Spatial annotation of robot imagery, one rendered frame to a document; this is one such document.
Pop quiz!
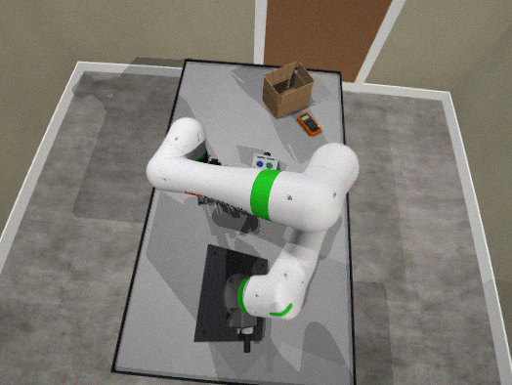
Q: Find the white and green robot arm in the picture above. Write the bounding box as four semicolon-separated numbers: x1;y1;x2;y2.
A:
147;117;360;353

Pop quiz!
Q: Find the orange multimeter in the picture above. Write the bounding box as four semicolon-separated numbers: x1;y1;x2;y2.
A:
297;112;321;137

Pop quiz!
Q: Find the white button panel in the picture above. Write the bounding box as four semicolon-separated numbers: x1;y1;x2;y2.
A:
252;152;278;170

